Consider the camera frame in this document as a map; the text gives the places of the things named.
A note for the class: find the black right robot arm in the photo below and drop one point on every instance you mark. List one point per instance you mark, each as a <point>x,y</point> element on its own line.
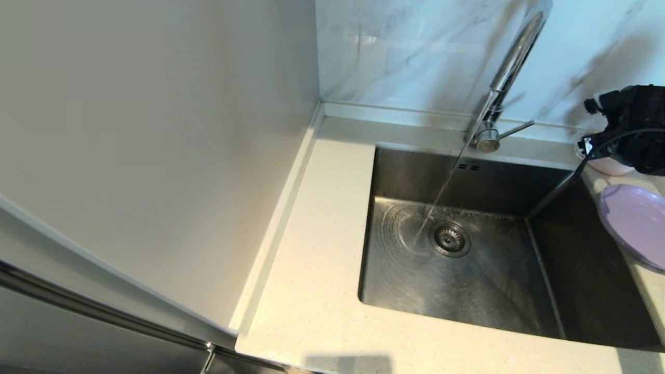
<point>644,106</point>

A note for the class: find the white tall cabinet side panel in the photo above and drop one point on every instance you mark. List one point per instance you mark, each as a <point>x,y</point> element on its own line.
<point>156,130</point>

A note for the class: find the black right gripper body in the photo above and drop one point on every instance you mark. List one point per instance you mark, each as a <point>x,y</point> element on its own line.
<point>647,153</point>

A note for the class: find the stainless steel sink basin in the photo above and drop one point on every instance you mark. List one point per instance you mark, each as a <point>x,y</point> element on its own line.
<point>467,296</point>

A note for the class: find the chrome kitchen faucet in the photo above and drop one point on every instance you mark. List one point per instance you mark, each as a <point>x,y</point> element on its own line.
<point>514,57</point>

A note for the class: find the grey steel appliance door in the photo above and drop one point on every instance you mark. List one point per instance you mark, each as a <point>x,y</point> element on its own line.
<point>78,348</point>

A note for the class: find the purple plate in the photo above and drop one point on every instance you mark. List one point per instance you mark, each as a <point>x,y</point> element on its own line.
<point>636,223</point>

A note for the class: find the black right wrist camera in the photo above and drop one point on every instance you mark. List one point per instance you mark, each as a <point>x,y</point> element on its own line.
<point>586,148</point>

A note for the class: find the running water stream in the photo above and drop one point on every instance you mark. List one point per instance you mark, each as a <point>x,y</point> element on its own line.
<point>439,192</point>

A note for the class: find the round metal drain strainer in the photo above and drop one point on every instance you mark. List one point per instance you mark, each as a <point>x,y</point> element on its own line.
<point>450,239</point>

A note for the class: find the pink bowl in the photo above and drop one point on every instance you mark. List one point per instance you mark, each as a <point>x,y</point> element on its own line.
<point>608,167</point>

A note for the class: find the chrome door trim bar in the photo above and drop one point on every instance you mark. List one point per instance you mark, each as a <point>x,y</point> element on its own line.
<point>104,312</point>

